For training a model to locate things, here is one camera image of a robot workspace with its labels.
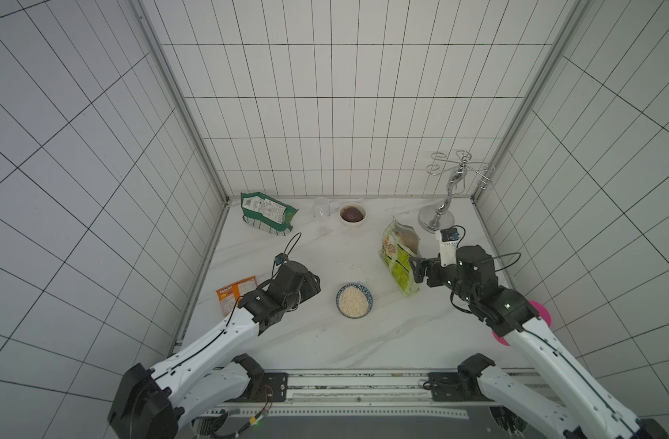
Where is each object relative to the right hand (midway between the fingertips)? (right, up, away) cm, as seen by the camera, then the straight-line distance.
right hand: (413, 257), depth 74 cm
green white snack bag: (-49, +12, +27) cm, 57 cm away
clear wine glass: (-27, +14, +24) cm, 39 cm away
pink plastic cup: (+34, -15, -2) cm, 37 cm away
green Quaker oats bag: (+1, +2, +19) cm, 19 cm away
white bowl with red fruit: (-15, +13, +33) cm, 38 cm away
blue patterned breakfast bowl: (-16, -15, +9) cm, 24 cm away
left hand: (-30, -10, +7) cm, 32 cm away
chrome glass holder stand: (+20, +12, +35) cm, 42 cm away
